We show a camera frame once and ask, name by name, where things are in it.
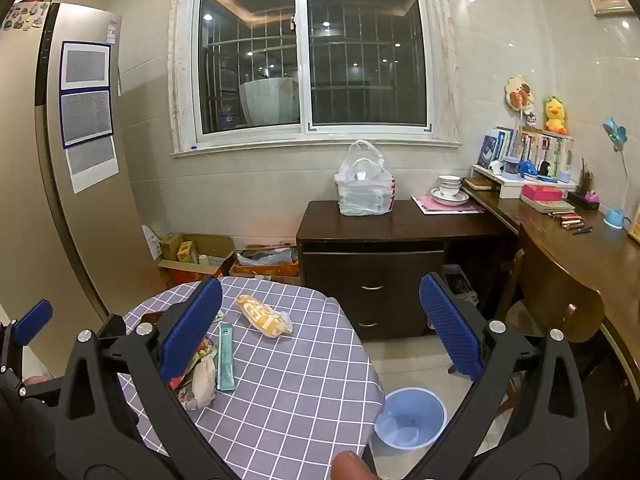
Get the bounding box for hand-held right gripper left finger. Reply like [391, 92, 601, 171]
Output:
[54, 276, 236, 480]

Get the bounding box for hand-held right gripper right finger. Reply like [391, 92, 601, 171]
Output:
[404, 272, 590, 480]

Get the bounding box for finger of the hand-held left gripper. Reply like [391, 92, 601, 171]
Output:
[5, 299, 55, 356]

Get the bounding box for blue waste bin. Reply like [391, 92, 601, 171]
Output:
[374, 386, 447, 450]

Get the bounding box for person's right hand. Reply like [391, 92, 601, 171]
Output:
[332, 450, 377, 480]

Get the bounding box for red snack wrapper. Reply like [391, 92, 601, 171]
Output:
[169, 335, 217, 391]

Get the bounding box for white plastic crate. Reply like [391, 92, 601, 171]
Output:
[442, 264, 480, 307]

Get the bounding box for brown cardboard box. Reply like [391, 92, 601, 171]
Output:
[158, 233, 236, 289]

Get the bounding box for dark cabinet drawer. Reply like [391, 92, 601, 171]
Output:
[345, 304, 437, 341]
[303, 250, 446, 307]

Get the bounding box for yellow snack packet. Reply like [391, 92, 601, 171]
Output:
[236, 293, 294, 337]

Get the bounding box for brown wooden chair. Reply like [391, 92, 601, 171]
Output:
[447, 222, 608, 413]

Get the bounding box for purple checked tablecloth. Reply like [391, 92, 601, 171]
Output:
[117, 275, 386, 480]

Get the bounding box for pink book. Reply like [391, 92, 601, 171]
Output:
[411, 195, 486, 215]

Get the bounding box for dark wooden cabinet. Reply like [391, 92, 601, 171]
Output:
[296, 200, 507, 342]

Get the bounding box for brown wooden desk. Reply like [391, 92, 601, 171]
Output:
[460, 180, 640, 413]

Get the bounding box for white shelf riser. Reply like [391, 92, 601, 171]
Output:
[472, 132, 577, 199]

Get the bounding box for thick book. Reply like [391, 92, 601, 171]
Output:
[520, 198, 577, 214]

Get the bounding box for clear plastic bag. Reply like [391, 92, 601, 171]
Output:
[334, 140, 396, 217]

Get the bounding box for scattered coloured pens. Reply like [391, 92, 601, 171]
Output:
[549, 211, 586, 229]

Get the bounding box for pink box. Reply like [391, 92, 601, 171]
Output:
[521, 184, 565, 202]

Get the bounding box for white printed sheet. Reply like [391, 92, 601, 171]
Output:
[65, 136, 121, 195]

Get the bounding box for blue desk lamp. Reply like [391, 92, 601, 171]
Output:
[602, 116, 632, 231]

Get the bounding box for row of books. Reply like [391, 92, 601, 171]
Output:
[477, 127, 576, 177]

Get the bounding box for blue-framed printed sheet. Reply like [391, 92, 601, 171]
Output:
[60, 89, 115, 149]
[60, 41, 112, 92]

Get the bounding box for yellow plush duck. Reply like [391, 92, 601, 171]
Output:
[543, 95, 569, 136]

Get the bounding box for white-framed window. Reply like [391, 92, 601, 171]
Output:
[167, 0, 462, 159]

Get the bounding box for group of fridge magnets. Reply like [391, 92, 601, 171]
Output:
[0, 4, 47, 33]

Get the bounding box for round cartoon wall decoration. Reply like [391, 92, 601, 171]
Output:
[504, 74, 536, 111]

